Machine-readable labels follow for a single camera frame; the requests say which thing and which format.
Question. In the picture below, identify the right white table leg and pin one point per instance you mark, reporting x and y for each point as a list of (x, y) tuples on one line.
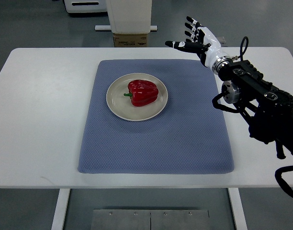
[(237, 209)]

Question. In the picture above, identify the cardboard box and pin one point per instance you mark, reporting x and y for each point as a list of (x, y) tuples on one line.
[(130, 40)]

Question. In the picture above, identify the blue textured mat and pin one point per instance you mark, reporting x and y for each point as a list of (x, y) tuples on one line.
[(188, 137)]

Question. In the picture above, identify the silver floor outlet box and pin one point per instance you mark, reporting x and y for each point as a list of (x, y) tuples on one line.
[(221, 40)]

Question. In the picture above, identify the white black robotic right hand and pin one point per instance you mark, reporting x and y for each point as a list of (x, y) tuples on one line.
[(202, 42)]

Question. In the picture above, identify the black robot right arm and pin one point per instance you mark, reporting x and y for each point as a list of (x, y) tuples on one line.
[(267, 109)]

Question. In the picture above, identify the white pedestal machine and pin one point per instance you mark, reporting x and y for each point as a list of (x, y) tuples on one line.
[(128, 17)]

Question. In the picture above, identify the white cabinet with slot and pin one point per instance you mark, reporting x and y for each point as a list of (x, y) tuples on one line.
[(82, 8)]

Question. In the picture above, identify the metal floor plate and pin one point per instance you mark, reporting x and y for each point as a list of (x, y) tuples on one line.
[(146, 219)]

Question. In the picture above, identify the left white table leg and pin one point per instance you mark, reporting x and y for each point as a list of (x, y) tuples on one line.
[(61, 209)]

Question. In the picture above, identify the white table leg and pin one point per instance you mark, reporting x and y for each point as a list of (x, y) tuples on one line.
[(237, 209), (61, 209)]

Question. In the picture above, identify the cream round plate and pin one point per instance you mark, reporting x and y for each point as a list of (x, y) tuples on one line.
[(121, 106)]

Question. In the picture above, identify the red bell pepper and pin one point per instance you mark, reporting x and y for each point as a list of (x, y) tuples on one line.
[(141, 92)]

